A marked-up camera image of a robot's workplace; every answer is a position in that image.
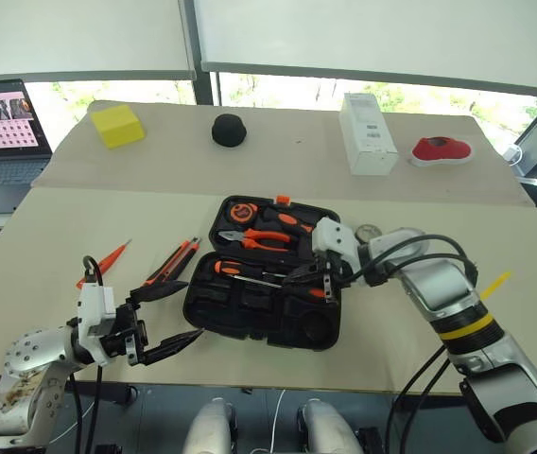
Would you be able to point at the black plastic tool case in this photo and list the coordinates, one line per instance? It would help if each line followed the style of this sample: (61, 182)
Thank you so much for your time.
(254, 312)

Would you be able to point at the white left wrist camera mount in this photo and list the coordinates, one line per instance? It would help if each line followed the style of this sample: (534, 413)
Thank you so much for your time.
(92, 302)

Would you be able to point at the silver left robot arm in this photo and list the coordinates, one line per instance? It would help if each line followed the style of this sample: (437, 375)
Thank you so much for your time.
(32, 359)

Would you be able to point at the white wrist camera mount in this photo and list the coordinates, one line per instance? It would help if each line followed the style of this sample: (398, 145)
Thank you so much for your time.
(334, 236)
(92, 302)

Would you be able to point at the silver rounded robot leg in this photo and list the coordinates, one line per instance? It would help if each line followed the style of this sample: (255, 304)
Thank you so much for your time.
(209, 428)
(327, 428)

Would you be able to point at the yellow zip tie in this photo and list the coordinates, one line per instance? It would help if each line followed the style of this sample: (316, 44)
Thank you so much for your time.
(495, 285)

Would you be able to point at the black round foam object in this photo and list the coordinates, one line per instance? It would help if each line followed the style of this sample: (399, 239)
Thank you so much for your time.
(229, 131)

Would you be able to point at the white cardboard carton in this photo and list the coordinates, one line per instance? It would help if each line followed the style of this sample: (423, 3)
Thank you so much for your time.
(368, 137)

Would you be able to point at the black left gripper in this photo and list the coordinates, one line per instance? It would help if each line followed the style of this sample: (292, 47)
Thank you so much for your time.
(124, 326)

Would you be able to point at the slim orange test screwdriver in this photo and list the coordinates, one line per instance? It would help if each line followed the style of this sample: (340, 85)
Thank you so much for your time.
(108, 261)

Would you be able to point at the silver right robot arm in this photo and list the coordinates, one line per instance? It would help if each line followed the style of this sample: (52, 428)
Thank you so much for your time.
(443, 284)

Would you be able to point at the red white shoe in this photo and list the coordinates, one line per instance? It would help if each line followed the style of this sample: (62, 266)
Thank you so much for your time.
(441, 150)

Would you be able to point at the orange black tape measure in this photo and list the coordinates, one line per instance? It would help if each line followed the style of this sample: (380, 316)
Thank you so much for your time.
(244, 211)

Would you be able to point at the dark window frame post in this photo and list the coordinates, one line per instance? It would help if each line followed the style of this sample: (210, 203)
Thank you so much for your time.
(202, 85)

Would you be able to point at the orange black utility knife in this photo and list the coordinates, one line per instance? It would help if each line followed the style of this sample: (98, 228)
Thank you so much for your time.
(174, 262)

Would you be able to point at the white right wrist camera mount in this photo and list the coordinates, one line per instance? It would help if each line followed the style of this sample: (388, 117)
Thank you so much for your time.
(334, 236)

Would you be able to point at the beige table cover sheet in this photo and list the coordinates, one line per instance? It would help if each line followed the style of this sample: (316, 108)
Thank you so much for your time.
(273, 165)

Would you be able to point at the yellow cube box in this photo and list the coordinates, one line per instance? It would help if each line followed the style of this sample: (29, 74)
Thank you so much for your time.
(118, 125)

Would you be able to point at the silver tape roll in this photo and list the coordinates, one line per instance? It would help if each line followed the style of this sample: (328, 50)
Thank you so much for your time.
(368, 232)

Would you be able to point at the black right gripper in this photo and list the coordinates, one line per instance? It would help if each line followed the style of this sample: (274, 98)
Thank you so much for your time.
(334, 274)

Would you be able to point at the white roller blind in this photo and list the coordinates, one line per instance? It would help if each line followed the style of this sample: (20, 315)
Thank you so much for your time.
(74, 33)
(382, 33)

